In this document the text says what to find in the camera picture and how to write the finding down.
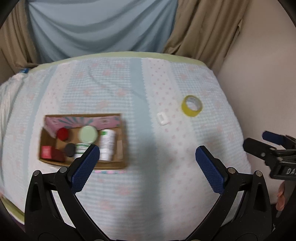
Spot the beige curtain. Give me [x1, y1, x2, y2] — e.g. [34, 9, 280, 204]
[1, 1, 39, 73]
[163, 0, 249, 74]

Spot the beige curtain left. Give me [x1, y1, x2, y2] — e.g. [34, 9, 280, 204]
[1, 1, 39, 73]

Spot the beige curtain right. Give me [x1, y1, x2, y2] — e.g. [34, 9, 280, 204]
[163, 0, 249, 74]

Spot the pale green lidded jar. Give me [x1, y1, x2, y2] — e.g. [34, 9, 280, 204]
[78, 126, 98, 144]

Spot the cardboard box with pink flap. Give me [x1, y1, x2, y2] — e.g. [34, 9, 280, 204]
[39, 113, 127, 170]

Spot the pale green mattress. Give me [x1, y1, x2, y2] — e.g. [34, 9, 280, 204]
[1, 53, 211, 225]

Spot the person's right hand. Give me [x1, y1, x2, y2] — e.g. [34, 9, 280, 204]
[275, 181, 286, 211]

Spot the light blue curtain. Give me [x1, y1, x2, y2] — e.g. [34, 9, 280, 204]
[26, 1, 178, 63]

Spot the red capped bottle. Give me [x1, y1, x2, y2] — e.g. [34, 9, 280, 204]
[56, 128, 69, 142]

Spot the white green labelled tube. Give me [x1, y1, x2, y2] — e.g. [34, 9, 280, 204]
[99, 129, 116, 162]

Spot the small red box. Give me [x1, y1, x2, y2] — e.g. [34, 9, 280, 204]
[41, 146, 65, 163]

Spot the green labelled white bottle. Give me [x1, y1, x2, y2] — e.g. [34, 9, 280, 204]
[74, 143, 90, 159]

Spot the yellow tape roll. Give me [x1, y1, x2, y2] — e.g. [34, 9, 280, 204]
[181, 95, 203, 117]

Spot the black jar with black lid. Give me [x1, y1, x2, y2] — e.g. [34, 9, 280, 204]
[64, 143, 76, 158]

